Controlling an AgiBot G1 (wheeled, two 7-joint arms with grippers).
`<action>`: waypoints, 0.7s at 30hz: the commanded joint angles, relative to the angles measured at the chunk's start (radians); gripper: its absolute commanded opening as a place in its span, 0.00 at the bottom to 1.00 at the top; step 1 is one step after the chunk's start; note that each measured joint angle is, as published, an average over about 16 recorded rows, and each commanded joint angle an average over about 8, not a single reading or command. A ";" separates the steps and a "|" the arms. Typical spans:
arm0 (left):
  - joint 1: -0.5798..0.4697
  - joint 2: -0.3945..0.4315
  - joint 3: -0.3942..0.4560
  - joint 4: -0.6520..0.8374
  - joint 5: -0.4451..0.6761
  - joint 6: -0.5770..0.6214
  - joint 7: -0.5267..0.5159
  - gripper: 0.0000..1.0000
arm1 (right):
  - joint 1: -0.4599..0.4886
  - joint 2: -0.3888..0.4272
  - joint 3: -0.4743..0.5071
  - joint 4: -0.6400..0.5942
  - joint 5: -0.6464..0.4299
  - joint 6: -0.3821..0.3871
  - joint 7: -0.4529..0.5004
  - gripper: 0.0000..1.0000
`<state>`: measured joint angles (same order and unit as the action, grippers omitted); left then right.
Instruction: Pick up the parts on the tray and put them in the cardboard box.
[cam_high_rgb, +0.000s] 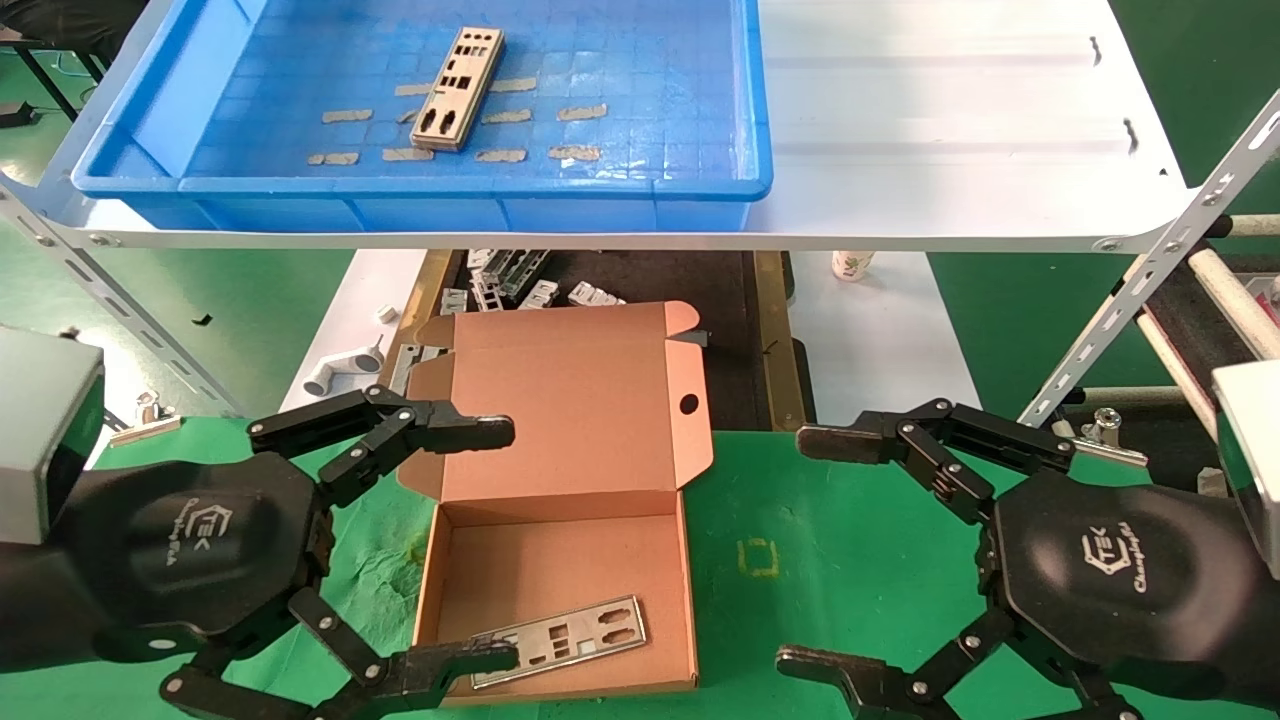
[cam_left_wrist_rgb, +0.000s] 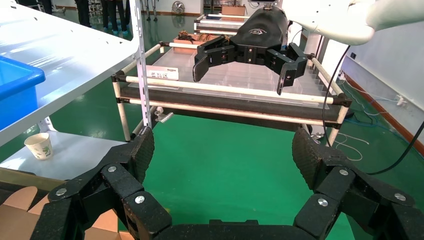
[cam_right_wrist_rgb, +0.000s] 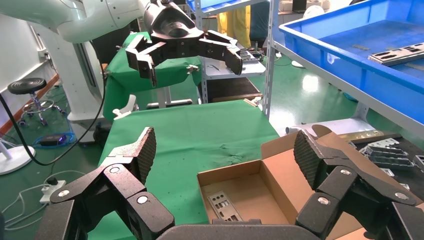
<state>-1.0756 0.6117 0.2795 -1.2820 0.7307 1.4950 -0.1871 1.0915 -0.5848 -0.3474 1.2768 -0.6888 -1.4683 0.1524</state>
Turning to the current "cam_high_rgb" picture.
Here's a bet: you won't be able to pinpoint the wood-framed black parts tray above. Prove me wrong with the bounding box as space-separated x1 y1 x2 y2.
365 250 816 433

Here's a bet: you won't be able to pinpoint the flat gray metal strip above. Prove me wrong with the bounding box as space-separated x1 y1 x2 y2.
385 343 448 398

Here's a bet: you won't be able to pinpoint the blue plastic tray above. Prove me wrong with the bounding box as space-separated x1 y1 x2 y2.
70 0 773 233

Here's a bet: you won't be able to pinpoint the green table cloth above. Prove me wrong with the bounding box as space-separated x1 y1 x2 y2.
0 415 1280 720

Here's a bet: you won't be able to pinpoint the white plastic pipe fitting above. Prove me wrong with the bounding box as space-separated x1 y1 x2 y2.
303 335 387 398

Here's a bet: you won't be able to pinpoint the brown cardboard box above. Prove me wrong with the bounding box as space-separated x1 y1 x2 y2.
396 300 714 709

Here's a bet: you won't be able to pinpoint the white metal shelf board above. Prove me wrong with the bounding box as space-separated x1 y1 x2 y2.
0 0 1201 253

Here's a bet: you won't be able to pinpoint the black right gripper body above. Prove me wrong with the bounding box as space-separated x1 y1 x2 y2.
985 470 1280 706

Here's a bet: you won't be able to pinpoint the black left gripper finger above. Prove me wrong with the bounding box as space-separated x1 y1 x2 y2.
248 385 516 506
160 588 521 720

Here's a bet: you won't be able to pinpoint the black stand frame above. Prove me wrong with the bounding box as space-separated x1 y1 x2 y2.
0 0 151 128

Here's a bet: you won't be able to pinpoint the black conveyor belt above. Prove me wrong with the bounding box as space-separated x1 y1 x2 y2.
1145 250 1280 491

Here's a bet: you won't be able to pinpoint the silver binder clip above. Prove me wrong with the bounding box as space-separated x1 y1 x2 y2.
108 392 184 448
1072 407 1151 469

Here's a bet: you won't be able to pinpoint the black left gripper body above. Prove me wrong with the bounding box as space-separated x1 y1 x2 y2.
0 452 336 673

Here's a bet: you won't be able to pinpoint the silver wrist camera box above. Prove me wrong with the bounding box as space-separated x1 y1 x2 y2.
1212 360 1280 581
0 325 106 546

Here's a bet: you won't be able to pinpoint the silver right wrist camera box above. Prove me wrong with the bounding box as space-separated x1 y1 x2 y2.
1212 360 1280 581

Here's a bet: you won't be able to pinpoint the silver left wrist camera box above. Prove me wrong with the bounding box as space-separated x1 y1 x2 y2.
0 325 106 546

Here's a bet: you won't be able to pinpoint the gray perforated shelf strut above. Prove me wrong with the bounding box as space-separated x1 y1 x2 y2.
0 180 246 419
1018 90 1280 429

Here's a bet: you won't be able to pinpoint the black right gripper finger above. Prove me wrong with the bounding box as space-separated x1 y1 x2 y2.
777 605 1146 720
797 398 1076 526

